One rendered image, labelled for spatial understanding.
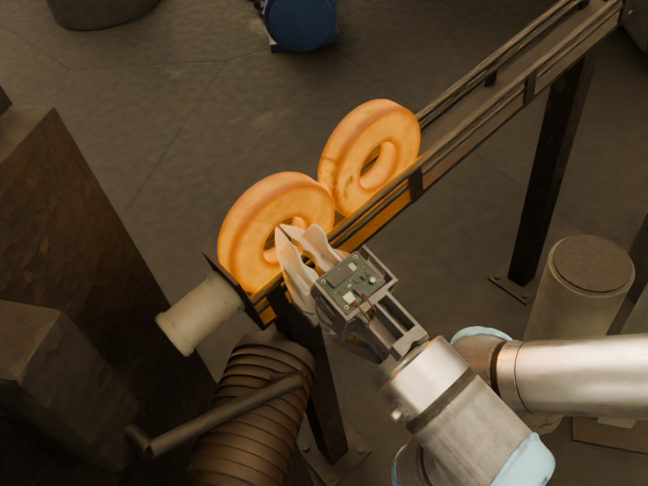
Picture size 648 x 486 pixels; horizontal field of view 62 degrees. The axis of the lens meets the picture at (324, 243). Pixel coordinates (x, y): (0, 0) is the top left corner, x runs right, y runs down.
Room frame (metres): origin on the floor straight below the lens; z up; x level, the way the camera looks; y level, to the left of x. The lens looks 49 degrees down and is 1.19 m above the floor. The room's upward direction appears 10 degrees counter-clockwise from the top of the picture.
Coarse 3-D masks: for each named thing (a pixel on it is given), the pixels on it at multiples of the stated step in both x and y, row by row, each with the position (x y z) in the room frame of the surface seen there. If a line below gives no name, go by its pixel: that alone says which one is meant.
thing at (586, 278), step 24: (576, 240) 0.50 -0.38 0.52; (600, 240) 0.49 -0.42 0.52; (552, 264) 0.47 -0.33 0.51; (576, 264) 0.46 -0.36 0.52; (600, 264) 0.45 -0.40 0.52; (624, 264) 0.44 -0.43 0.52; (552, 288) 0.44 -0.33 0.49; (576, 288) 0.42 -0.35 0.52; (600, 288) 0.41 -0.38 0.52; (624, 288) 0.41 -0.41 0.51; (552, 312) 0.43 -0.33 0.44; (576, 312) 0.41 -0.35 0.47; (600, 312) 0.40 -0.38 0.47; (528, 336) 0.46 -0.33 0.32; (552, 336) 0.42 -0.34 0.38; (576, 336) 0.40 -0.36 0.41; (600, 336) 0.40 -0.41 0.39
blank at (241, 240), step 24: (264, 192) 0.44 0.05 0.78; (288, 192) 0.45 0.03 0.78; (312, 192) 0.46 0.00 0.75; (240, 216) 0.42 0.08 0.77; (264, 216) 0.43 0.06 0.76; (288, 216) 0.44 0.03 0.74; (312, 216) 0.46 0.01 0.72; (240, 240) 0.41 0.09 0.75; (264, 240) 0.42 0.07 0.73; (240, 264) 0.40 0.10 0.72; (264, 264) 0.42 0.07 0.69
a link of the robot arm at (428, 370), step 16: (416, 352) 0.26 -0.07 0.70; (432, 352) 0.25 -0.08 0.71; (448, 352) 0.26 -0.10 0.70; (400, 368) 0.25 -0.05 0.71; (416, 368) 0.24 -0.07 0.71; (432, 368) 0.24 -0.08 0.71; (448, 368) 0.24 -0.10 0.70; (464, 368) 0.24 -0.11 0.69; (400, 384) 0.23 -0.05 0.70; (416, 384) 0.23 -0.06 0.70; (432, 384) 0.23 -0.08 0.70; (448, 384) 0.22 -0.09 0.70; (384, 400) 0.24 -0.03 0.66; (400, 400) 0.22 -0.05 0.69; (416, 400) 0.22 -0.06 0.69; (432, 400) 0.21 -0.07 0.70; (400, 416) 0.22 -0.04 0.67; (416, 416) 0.21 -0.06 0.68
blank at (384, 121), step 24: (360, 120) 0.52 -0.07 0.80; (384, 120) 0.53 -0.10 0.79; (408, 120) 0.55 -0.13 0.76; (336, 144) 0.51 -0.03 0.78; (360, 144) 0.51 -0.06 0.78; (384, 144) 0.56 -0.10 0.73; (408, 144) 0.55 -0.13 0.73; (336, 168) 0.49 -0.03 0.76; (360, 168) 0.50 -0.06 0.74; (384, 168) 0.54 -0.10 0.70; (336, 192) 0.48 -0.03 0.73; (360, 192) 0.50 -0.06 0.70
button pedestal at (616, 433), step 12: (636, 312) 0.47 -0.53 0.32; (624, 324) 0.49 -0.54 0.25; (636, 324) 0.45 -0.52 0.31; (576, 420) 0.41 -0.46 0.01; (588, 420) 0.41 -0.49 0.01; (600, 420) 0.40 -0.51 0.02; (612, 420) 0.39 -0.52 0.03; (624, 420) 0.38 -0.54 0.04; (636, 420) 0.38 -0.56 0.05; (576, 432) 0.39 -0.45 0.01; (588, 432) 0.38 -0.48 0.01; (600, 432) 0.38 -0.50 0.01; (612, 432) 0.38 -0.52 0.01; (624, 432) 0.37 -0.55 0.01; (636, 432) 0.37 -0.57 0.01; (600, 444) 0.36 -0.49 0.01; (612, 444) 0.35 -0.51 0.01; (624, 444) 0.35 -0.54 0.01; (636, 444) 0.34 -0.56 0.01
